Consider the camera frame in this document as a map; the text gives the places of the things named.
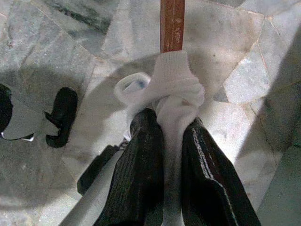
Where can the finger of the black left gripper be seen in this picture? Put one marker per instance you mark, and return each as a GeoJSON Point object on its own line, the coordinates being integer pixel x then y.
{"type": "Point", "coordinates": [4, 108]}
{"type": "Point", "coordinates": [62, 113]}

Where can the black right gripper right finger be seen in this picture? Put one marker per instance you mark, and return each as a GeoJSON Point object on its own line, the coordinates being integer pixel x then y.
{"type": "Point", "coordinates": [207, 179]}

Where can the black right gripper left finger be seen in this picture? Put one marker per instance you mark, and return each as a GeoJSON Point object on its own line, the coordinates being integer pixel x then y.
{"type": "Point", "coordinates": [141, 169]}

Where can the white shirt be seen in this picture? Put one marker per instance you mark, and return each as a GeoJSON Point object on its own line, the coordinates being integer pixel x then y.
{"type": "Point", "coordinates": [178, 82]}

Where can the pink plastic hanger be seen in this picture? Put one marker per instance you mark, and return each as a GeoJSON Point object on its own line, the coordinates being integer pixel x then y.
{"type": "Point", "coordinates": [171, 23]}

